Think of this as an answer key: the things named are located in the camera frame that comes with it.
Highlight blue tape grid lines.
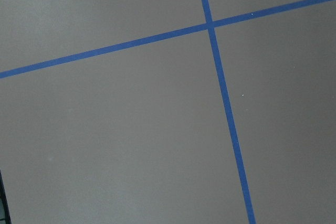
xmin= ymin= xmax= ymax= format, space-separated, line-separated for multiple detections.
xmin=1 ymin=0 xmax=334 ymax=223

